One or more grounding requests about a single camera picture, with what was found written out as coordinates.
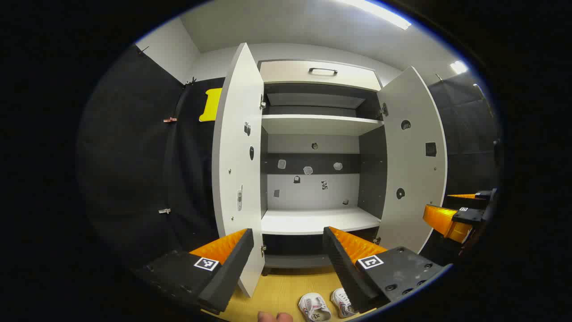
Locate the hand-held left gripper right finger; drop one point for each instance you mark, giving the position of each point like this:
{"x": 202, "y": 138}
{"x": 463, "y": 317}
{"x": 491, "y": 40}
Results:
{"x": 342, "y": 268}

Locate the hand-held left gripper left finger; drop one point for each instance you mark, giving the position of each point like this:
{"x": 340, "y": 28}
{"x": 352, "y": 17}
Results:
{"x": 232, "y": 268}

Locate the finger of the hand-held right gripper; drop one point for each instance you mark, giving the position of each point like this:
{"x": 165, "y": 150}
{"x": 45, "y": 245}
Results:
{"x": 440, "y": 221}
{"x": 473, "y": 196}

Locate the white canvas shoe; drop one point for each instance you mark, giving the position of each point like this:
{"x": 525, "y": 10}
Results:
{"x": 340, "y": 302}
{"x": 315, "y": 308}

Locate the white shoe cabinet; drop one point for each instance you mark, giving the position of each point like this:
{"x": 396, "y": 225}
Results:
{"x": 313, "y": 221}

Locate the white cabinet drawer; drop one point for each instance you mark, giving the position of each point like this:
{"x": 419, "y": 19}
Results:
{"x": 286, "y": 74}

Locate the black backdrop cloth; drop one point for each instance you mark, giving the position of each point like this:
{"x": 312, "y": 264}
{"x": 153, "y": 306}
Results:
{"x": 469, "y": 129}
{"x": 134, "y": 156}

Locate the small ceiling light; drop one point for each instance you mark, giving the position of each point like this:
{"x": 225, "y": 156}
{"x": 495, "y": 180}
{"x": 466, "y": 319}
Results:
{"x": 459, "y": 67}

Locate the black cloth clip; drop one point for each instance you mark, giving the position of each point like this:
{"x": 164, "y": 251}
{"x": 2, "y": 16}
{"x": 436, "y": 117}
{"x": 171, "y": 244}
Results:
{"x": 190, "y": 82}
{"x": 144, "y": 49}

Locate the long ceiling light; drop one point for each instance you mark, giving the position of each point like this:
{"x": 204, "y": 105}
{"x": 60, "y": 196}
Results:
{"x": 380, "y": 12}

